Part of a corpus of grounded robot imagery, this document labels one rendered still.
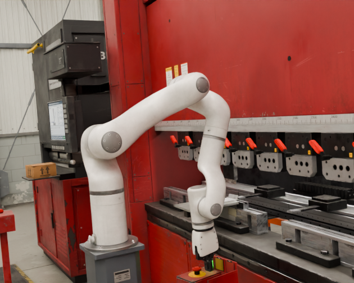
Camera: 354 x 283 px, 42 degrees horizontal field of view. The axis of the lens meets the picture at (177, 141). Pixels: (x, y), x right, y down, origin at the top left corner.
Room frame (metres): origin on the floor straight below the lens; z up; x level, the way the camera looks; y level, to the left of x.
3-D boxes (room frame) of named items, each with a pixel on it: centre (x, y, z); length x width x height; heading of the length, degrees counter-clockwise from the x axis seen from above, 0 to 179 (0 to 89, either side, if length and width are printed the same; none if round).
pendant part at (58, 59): (3.23, 0.69, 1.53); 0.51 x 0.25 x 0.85; 30
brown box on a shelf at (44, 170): (3.93, 1.18, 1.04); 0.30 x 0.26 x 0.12; 29
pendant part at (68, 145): (3.14, 0.74, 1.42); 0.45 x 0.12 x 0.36; 30
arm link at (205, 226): (1.77, -0.08, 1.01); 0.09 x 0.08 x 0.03; 128
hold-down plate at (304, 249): (1.71, -0.45, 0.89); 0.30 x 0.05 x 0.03; 25
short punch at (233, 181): (2.28, -0.25, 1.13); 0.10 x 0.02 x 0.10; 25
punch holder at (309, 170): (1.76, -0.49, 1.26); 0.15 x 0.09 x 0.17; 25
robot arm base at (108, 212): (1.61, 0.26, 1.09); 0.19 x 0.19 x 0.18
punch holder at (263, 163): (1.94, -0.41, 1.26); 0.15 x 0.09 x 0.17; 25
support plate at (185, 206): (2.22, -0.12, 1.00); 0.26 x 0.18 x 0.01; 115
